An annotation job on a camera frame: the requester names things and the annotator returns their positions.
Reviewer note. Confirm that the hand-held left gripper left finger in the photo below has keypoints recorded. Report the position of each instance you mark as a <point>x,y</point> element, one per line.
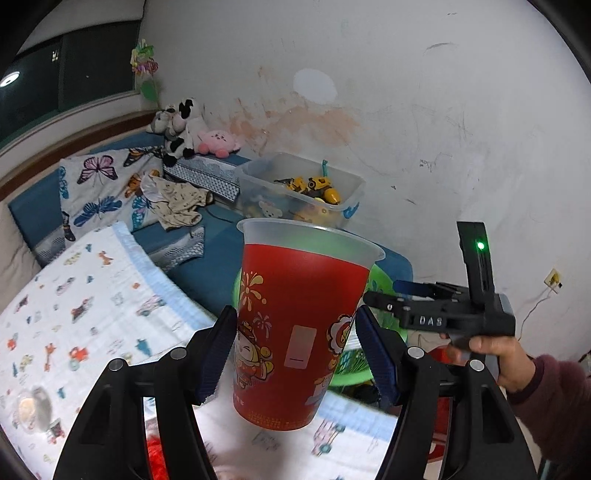
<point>217,355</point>

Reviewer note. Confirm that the grey plush toy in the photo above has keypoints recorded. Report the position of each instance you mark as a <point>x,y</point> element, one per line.
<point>161,122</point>

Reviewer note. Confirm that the clear plastic wrapper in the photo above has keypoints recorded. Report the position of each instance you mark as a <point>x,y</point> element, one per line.
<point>32,406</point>

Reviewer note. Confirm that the beige patterned garment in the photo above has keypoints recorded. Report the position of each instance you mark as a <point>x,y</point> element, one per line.
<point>178,203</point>

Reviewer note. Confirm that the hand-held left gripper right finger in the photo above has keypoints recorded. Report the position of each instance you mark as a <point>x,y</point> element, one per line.
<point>376,355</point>

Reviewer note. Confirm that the yellow round plastic toy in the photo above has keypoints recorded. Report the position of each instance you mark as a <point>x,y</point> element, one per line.
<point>314,216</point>

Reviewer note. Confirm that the blue white patterned cushion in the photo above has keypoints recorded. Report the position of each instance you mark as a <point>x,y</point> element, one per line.
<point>207,173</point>

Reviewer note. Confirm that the white printed blanket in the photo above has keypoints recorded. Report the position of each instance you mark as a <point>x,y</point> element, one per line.
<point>92,295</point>

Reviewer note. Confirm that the green plastic basket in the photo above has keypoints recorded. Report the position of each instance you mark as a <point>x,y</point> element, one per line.
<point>381,277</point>

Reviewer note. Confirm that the colourful pinwheel toy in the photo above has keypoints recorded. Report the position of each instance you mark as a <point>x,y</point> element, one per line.
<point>145,64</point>

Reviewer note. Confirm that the pink plush toy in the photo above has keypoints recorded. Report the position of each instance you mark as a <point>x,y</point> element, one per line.
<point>217,143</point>

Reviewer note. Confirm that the butterfly print pillow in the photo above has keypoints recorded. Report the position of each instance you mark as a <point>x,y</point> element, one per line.
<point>99,184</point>

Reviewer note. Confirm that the teal plastic toy stick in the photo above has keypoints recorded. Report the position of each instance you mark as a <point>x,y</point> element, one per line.
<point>324,168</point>

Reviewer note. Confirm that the white bear toy figure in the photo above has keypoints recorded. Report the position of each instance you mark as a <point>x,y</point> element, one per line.
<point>270,210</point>

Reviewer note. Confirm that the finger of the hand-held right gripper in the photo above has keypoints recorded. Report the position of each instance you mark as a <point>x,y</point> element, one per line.
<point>411,287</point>
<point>385,304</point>

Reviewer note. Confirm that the clear plastic storage box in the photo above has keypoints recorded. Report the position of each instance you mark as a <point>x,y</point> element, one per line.
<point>277,166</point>

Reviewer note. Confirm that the person's right hand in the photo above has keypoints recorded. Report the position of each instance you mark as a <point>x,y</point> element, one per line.
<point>512,364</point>

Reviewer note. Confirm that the dark window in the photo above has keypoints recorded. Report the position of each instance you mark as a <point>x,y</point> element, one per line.
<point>83,69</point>

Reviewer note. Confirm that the yellow toy construction vehicle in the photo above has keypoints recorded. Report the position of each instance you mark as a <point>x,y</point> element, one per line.
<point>323,187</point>
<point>295,184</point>

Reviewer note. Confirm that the wall socket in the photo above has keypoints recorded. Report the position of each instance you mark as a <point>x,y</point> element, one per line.
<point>553,279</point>

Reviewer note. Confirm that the black white cow plush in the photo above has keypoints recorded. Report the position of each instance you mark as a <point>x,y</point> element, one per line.
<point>187,129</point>

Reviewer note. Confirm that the person's right forearm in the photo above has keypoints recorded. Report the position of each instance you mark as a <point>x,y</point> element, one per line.
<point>558,401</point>

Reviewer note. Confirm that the red printed plastic cup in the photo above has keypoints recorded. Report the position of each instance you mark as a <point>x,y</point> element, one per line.
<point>295,300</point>

